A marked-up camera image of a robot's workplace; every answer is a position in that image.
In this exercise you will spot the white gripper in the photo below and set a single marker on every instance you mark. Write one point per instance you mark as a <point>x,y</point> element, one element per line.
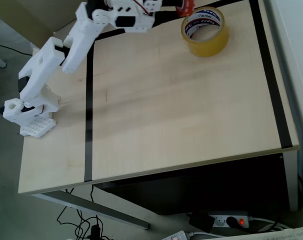
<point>158,5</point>

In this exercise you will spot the small red tape roll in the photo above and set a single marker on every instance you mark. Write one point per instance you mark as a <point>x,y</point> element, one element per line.
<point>190,8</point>

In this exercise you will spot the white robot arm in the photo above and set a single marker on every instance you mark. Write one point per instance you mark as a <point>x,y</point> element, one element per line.
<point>81,40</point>

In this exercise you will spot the large yellow tape roll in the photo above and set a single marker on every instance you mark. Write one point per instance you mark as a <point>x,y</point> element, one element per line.
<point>208,47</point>

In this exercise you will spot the brown cardboard box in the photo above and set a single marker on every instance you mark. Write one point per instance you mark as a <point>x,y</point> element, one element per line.
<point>28,17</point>

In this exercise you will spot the grey upright table leg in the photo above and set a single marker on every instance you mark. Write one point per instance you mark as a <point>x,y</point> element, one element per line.
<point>290,180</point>

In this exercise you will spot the grey table leg beam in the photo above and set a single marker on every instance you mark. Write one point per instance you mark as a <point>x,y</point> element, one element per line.
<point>96,207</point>

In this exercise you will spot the black power adapter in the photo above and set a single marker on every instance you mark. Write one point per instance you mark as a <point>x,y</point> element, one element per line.
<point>201,222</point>

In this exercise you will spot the black plug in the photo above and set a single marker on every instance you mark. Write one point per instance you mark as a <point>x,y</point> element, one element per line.
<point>232,222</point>

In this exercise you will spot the white switched power strip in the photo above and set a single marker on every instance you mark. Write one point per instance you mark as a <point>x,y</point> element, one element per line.
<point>177,236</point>

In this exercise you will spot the black floor charger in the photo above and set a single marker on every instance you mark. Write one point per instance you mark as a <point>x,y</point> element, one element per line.
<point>95,232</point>

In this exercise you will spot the printed paper sheet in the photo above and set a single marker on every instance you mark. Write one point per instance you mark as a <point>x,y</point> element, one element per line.
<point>279,235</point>

